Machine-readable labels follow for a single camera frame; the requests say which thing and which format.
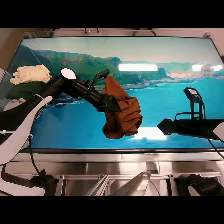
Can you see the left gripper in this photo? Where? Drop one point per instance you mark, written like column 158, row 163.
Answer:
column 108, row 103

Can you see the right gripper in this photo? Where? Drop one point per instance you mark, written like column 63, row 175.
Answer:
column 170, row 126

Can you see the brown garment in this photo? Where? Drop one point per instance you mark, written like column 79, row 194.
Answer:
column 125, row 111

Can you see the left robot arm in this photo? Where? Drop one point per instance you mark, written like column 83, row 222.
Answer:
column 56, row 87

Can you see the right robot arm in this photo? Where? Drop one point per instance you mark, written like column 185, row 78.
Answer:
column 203, row 128

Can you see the dark green garment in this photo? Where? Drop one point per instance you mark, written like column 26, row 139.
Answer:
column 27, row 90

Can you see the cream garment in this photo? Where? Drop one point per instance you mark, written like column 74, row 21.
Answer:
column 30, row 74

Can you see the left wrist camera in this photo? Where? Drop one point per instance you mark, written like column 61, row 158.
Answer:
column 100, row 75

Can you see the silver frame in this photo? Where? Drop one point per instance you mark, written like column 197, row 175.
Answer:
column 100, row 165

